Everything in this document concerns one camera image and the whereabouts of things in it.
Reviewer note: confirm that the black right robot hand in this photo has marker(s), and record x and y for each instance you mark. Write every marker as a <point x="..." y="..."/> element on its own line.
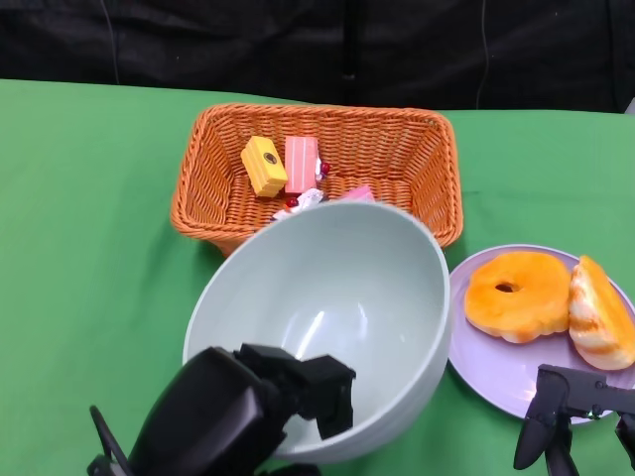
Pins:
<point x="550" y="401"/>

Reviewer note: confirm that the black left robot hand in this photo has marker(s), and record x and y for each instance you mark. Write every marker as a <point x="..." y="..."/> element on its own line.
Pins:
<point x="208" y="411"/>

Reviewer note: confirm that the orange white croissant bread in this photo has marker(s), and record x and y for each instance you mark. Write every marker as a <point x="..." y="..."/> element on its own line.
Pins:
<point x="595" y="317"/>

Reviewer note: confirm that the pale green bowl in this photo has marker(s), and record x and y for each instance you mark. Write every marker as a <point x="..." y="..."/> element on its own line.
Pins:
<point x="322" y="277"/>

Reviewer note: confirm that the chocolate cake slice with cherry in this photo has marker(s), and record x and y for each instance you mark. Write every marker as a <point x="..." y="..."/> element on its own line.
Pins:
<point x="305" y="201"/>

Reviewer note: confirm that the yellow cake slice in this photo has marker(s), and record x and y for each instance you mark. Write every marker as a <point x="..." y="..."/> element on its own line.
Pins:
<point x="265" y="168"/>

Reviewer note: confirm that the salmon pink cake slice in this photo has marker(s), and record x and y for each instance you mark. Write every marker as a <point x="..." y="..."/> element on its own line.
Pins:
<point x="300" y="163"/>

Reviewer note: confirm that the magenta pink cake slice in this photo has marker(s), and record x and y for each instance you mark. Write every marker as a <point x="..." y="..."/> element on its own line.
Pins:
<point x="359" y="194"/>

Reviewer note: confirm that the lavender round plate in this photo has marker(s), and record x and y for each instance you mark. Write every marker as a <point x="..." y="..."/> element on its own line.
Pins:
<point x="491" y="372"/>

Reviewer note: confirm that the orange wicker basket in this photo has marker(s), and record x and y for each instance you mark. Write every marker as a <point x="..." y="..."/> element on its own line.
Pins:
<point x="397" y="158"/>

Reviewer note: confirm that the green tablecloth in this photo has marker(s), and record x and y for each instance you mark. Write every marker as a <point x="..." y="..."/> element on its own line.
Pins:
<point x="74" y="198"/>

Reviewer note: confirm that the black backdrop curtain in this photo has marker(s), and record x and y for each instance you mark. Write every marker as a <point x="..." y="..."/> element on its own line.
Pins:
<point x="223" y="44"/>

